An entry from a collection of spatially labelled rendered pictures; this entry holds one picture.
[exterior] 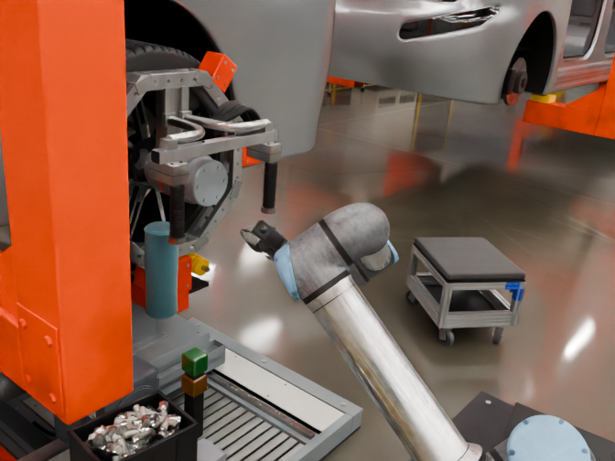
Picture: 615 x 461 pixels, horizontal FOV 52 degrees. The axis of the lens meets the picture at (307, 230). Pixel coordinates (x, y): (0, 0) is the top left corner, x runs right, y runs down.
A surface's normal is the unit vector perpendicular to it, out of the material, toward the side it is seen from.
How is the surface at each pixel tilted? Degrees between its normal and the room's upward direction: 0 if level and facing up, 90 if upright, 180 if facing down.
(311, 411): 0
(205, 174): 90
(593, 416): 0
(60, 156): 90
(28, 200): 90
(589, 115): 90
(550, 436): 42
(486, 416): 0
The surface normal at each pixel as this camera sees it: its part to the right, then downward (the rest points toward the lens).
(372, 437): 0.08, -0.93
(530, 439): -0.28, -0.50
